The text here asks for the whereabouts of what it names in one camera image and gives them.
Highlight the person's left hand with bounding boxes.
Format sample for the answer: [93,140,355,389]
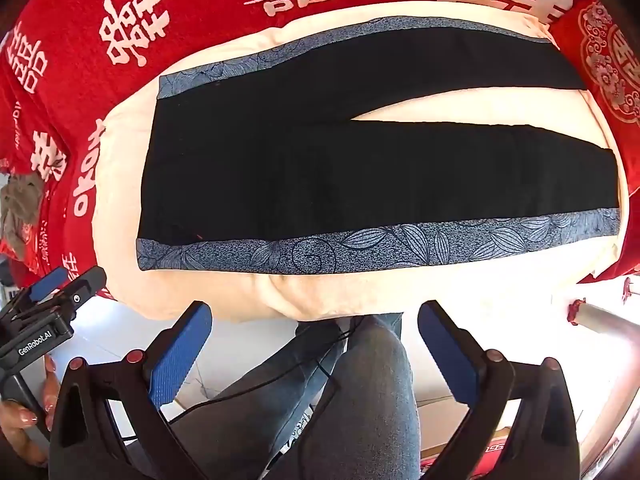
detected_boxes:
[0,354,61,466]

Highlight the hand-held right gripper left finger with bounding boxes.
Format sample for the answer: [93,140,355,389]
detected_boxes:
[47,301,213,480]

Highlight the cardboard box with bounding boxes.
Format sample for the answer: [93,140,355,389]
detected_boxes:
[419,399,513,463]

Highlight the metal tube with red cap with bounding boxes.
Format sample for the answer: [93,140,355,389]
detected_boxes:
[566,298,640,347]

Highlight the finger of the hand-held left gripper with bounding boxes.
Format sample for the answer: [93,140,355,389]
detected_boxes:
[59,265,108,312]
[19,266,69,307]

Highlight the black cable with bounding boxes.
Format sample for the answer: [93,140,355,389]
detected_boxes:
[122,327,361,446]

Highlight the grey crumpled cloth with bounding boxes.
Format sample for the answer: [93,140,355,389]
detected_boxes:
[0,172,47,257]

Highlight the cream blanket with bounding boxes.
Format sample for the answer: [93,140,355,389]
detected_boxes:
[90,2,632,322]

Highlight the black pants with floral bands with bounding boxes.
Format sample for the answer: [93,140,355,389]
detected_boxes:
[136,15,622,276]

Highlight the person's leg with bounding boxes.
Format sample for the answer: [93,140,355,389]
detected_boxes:
[167,317,351,480]
[295,312,422,480]

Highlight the person's left leg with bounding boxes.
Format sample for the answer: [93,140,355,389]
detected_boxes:
[167,317,351,480]

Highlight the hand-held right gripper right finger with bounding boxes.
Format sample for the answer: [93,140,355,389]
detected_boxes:
[417,300,581,480]

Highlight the person's right leg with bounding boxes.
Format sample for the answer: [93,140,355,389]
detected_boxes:
[295,312,422,480]

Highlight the red printed blanket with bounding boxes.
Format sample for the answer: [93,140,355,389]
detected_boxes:
[0,0,640,302]

